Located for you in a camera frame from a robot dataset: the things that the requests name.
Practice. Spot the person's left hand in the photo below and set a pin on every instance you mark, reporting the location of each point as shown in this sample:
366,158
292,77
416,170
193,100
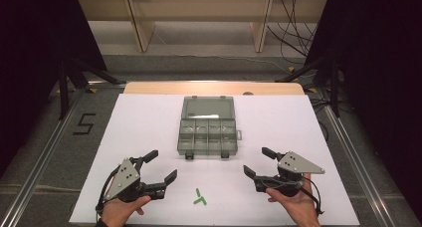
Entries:
120,211

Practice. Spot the aluminium floor rail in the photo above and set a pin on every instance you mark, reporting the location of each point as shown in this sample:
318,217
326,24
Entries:
40,160
358,167

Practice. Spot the person's right hand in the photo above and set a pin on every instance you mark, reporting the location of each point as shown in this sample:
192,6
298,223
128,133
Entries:
298,207

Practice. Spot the light wooden table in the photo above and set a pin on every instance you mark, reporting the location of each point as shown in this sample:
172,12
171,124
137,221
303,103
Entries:
212,87

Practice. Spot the small green plastic piece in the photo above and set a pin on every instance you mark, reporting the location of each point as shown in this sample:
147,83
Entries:
197,202
203,201
198,192

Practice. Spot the beige wooden shelf unit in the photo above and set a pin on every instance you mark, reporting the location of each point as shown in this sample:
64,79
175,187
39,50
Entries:
199,8

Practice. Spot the white sheet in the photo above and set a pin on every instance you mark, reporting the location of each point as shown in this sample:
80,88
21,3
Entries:
149,134

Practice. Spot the black metal stand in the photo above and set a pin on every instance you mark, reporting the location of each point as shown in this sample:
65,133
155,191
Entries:
333,84
64,87

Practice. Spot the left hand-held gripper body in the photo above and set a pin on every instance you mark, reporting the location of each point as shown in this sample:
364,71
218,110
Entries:
123,180

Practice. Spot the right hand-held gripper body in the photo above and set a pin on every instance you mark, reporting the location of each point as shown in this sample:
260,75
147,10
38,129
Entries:
292,169

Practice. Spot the clear grey compartment organizer box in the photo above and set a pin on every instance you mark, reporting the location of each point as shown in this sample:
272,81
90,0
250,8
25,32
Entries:
207,130

